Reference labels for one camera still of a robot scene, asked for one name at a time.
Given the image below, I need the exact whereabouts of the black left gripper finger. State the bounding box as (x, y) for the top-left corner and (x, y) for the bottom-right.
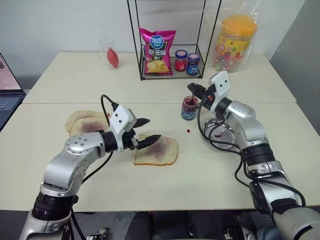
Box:
(133, 117), (152, 130)
(136, 134), (162, 151)

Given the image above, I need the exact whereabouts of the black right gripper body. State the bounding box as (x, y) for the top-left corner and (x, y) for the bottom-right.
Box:
(199, 85), (217, 111)

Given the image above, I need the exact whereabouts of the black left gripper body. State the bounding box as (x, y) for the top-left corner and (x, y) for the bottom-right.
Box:
(123, 129), (140, 151)

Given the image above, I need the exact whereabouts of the bread slice with jam smear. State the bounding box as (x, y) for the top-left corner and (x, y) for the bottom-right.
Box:
(133, 133), (180, 167)

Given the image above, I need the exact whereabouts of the open jam jar blue label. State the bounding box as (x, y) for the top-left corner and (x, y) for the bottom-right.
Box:
(180, 95), (200, 122)

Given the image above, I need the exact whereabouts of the blue jam jar with lid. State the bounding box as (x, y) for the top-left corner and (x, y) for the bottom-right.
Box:
(186, 53), (201, 76)

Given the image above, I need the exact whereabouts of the red jam jar with lid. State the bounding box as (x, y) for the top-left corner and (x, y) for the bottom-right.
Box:
(174, 49), (189, 73)

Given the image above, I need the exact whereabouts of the bread slice with purple stain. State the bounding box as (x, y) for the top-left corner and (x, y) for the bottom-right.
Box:
(69, 116), (111, 138)

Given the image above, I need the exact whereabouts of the plain white bread slice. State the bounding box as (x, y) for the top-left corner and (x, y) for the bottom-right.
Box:
(65, 109), (111, 133)

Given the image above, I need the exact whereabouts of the clear glass dish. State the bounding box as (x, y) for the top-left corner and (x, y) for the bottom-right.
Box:
(201, 117), (248, 152)

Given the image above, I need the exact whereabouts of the pink potato chips bag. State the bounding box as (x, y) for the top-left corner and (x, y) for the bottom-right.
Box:
(138, 27), (177, 77)

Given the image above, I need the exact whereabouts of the candy jar with yellow lid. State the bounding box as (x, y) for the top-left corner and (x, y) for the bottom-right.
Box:
(212, 14), (259, 72)

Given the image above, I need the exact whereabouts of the clear plastic bag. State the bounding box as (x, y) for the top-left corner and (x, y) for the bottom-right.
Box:
(202, 0), (264, 74)

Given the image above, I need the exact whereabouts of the red bulb in cup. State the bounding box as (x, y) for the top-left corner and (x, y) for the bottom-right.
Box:
(106, 46), (121, 69)

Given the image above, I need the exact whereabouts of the clear glass cup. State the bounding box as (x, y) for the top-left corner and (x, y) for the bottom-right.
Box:
(97, 37), (124, 71)

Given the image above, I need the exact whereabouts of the clear drinking straw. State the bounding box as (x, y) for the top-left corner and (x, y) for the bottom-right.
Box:
(100, 21), (111, 52)

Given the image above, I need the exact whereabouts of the grey laptop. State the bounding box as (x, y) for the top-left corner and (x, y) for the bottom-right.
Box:
(0, 52), (27, 132)

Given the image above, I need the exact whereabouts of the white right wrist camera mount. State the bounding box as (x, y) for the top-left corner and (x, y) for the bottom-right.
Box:
(207, 70), (231, 111)

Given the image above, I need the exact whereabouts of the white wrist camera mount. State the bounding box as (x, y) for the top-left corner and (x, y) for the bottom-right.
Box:
(207, 70), (231, 111)
(109, 104), (138, 153)

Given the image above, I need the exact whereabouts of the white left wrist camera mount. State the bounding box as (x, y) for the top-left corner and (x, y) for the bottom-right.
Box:
(109, 104), (138, 153)

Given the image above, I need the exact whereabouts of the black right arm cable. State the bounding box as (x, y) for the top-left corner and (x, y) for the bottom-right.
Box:
(196, 97), (307, 208)

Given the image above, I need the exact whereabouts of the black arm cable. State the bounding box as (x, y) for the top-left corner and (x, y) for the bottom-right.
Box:
(196, 97), (307, 208)
(74, 94), (120, 186)

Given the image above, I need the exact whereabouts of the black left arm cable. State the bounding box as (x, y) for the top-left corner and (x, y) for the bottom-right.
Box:
(74, 94), (120, 186)

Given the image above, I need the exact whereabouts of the black wire frame rack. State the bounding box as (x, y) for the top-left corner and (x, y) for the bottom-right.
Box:
(126, 0), (223, 82)

